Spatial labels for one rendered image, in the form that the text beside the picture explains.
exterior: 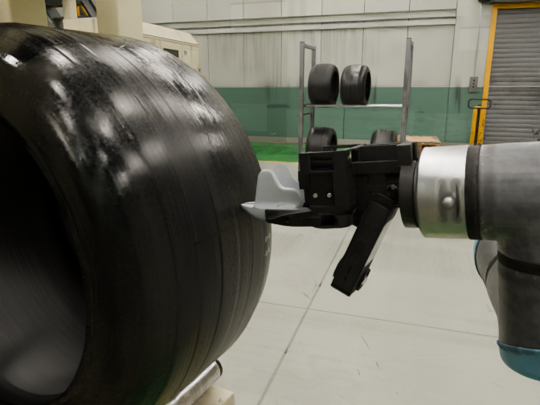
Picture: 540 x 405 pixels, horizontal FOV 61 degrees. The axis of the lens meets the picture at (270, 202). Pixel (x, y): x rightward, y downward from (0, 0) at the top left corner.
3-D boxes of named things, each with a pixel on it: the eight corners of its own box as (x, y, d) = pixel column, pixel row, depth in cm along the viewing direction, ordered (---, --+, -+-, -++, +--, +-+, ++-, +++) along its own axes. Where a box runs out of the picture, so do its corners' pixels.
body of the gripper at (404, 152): (319, 145, 54) (424, 138, 48) (325, 216, 56) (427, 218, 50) (291, 153, 47) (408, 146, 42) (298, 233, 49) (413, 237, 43)
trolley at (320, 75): (399, 204, 556) (411, 37, 509) (294, 196, 600) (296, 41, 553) (402, 193, 614) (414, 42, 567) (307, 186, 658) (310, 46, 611)
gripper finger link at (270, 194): (238, 168, 56) (307, 165, 51) (244, 215, 57) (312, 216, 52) (224, 172, 53) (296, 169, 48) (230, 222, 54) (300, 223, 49)
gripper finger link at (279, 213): (277, 201, 54) (347, 201, 50) (279, 215, 54) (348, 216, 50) (258, 210, 50) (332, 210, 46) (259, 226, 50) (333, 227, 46)
